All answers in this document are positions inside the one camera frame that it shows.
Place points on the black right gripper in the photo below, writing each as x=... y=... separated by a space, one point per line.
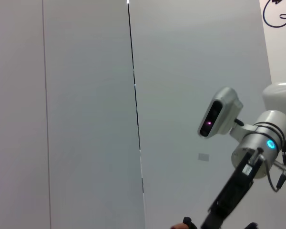
x=233 y=190

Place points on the black fabric food bag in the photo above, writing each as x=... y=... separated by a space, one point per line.
x=188 y=223

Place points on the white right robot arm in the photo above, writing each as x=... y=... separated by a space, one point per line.
x=264 y=143

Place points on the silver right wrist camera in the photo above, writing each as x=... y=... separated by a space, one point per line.
x=219 y=112

